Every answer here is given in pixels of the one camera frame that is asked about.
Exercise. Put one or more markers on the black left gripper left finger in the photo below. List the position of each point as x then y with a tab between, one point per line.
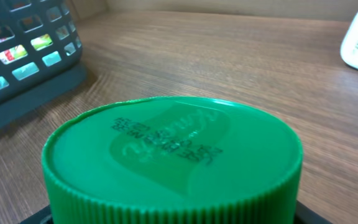
44	216

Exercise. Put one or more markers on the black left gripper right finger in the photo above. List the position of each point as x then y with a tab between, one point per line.
304	215

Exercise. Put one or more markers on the green lid jar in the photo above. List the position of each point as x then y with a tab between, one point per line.
173	159

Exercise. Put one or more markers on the grey plastic basket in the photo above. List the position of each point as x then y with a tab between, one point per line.
40	53

